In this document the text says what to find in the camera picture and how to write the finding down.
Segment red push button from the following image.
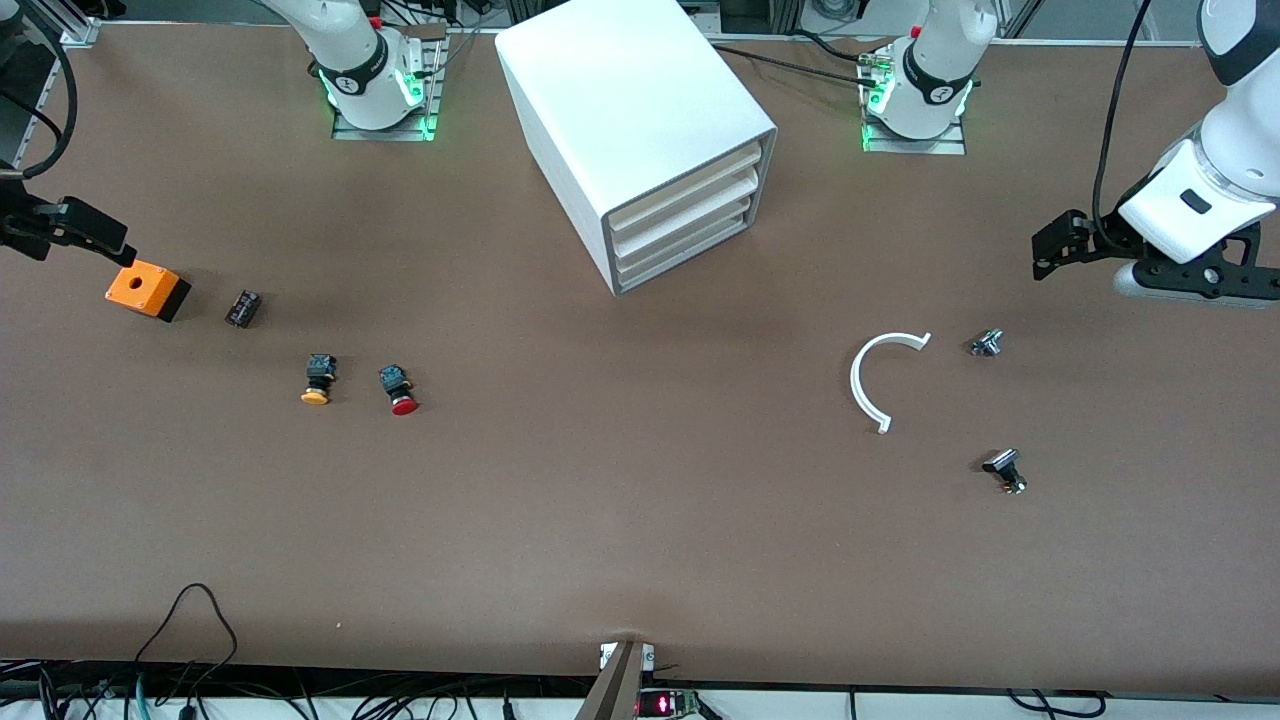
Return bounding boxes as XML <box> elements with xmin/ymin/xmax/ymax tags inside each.
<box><xmin>378</xmin><ymin>364</ymin><xmax>421</xmax><ymax>417</ymax></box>

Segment cream cabinet drawer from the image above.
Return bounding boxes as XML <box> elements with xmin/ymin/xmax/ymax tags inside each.
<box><xmin>609</xmin><ymin>142</ymin><xmax>765</xmax><ymax>232</ymax></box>
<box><xmin>611</xmin><ymin>168</ymin><xmax>762</xmax><ymax>253</ymax></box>
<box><xmin>616</xmin><ymin>213</ymin><xmax>750</xmax><ymax>290</ymax></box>
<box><xmin>613</xmin><ymin>192</ymin><xmax>754</xmax><ymax>272</ymax></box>

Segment yellow push button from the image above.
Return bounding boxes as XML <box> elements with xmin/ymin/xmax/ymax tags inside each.
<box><xmin>300</xmin><ymin>353</ymin><xmax>338</xmax><ymax>406</ymax></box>

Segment white drawer cabinet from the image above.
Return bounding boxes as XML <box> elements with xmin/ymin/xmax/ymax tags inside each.
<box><xmin>495</xmin><ymin>0</ymin><xmax>779</xmax><ymax>297</ymax></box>

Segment orange box with hole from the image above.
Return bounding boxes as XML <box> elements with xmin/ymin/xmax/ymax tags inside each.
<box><xmin>104</xmin><ymin>258</ymin><xmax>192</xmax><ymax>323</ymax></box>

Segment white curved plastic piece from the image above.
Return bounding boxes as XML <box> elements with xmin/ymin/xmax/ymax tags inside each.
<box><xmin>850</xmin><ymin>331</ymin><xmax>933</xmax><ymax>435</ymax></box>

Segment device with red display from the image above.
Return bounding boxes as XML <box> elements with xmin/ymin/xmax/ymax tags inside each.
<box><xmin>638</xmin><ymin>688</ymin><xmax>707</xmax><ymax>720</ymax></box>

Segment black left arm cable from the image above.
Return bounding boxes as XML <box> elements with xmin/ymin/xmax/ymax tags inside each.
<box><xmin>1092</xmin><ymin>0</ymin><xmax>1151</xmax><ymax>253</ymax></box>

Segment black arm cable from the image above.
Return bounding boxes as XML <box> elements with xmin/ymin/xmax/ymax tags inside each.
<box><xmin>0</xmin><ymin>0</ymin><xmax>80</xmax><ymax>183</ymax></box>
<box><xmin>1092</xmin><ymin>0</ymin><xmax>1151</xmax><ymax>253</ymax></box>

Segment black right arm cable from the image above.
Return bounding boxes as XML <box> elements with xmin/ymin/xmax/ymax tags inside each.
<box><xmin>0</xmin><ymin>0</ymin><xmax>80</xmax><ymax>183</ymax></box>

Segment aluminium left arm base plate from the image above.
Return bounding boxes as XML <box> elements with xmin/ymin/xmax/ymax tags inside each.
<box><xmin>860</xmin><ymin>45</ymin><xmax>969</xmax><ymax>156</ymax></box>

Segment aluminium frame rail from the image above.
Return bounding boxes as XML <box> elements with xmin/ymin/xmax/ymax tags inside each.
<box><xmin>12</xmin><ymin>16</ymin><xmax>101</xmax><ymax>166</ymax></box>

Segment black headed switch part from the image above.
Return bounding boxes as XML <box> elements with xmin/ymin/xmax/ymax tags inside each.
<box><xmin>981</xmin><ymin>449</ymin><xmax>1028</xmax><ymax>496</ymax></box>

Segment black cable behind cabinet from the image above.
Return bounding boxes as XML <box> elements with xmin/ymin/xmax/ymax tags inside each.
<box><xmin>712</xmin><ymin>40</ymin><xmax>886</xmax><ymax>87</ymax></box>

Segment black looped cable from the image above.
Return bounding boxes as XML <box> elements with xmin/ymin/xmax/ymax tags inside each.
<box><xmin>133</xmin><ymin>583</ymin><xmax>239</xmax><ymax>669</ymax></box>

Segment aluminium right arm base plate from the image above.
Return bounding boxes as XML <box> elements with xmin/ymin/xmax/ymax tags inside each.
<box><xmin>332</xmin><ymin>38</ymin><xmax>447</xmax><ymax>142</ymax></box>

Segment black cable under table edge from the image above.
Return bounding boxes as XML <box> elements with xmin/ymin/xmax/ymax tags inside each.
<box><xmin>1005</xmin><ymin>688</ymin><xmax>1107</xmax><ymax>720</ymax></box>

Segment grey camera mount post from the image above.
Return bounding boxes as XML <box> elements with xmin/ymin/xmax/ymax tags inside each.
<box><xmin>573</xmin><ymin>640</ymin><xmax>656</xmax><ymax>720</ymax></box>

